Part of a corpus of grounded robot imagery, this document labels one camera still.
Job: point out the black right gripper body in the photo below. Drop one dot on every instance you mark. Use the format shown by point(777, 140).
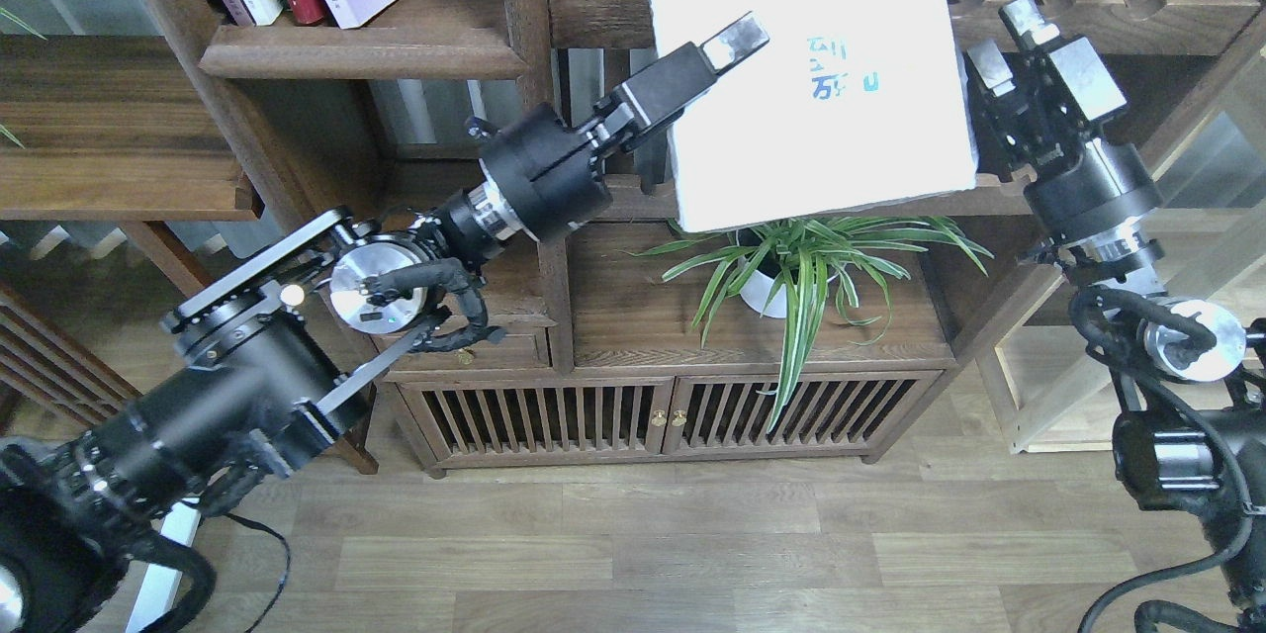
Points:
point(1084, 185)

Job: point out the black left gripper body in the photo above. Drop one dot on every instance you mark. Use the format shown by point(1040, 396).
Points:
point(545, 178)

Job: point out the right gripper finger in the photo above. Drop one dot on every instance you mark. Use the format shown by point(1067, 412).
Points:
point(990, 76)
point(1061, 92)

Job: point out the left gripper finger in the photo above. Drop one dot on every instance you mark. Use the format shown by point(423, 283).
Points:
point(645, 104)

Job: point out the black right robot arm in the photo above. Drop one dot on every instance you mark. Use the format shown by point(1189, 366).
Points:
point(1190, 432)

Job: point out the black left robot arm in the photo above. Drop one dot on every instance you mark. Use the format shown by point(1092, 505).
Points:
point(279, 353)

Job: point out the light wooden rack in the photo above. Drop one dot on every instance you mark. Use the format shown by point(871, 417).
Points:
point(1047, 395)

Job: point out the small wooden drawer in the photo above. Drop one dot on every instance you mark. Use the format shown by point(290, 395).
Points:
point(523, 348)

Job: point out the white plant pot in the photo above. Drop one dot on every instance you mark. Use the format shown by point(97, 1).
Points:
point(769, 288)

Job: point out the green spider plant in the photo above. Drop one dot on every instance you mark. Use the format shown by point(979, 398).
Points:
point(811, 262)

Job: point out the left slatted cabinet door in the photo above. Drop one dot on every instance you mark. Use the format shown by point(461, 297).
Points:
point(543, 422)

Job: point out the slatted cabinet door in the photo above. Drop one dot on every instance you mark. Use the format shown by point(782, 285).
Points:
point(856, 414)
point(543, 422)

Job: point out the right slatted cabinet door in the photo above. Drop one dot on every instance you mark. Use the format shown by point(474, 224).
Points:
point(856, 414)

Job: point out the dark wooden bookshelf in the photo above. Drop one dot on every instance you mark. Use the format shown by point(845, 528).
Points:
point(599, 361)

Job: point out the white table leg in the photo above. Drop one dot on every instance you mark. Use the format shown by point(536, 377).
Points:
point(158, 590)

